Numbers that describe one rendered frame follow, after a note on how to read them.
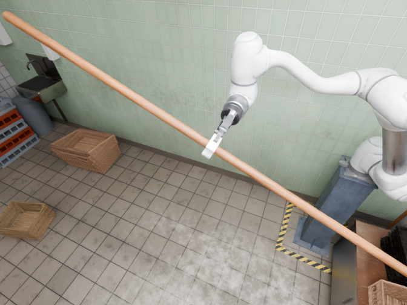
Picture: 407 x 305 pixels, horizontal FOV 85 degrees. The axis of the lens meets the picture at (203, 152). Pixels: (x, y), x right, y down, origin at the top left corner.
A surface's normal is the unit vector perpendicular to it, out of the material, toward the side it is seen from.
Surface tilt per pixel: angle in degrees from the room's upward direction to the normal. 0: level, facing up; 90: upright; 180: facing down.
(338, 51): 90
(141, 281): 0
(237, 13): 90
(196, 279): 0
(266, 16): 90
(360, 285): 0
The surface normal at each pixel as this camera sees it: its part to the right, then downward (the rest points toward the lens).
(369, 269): -0.04, -0.70
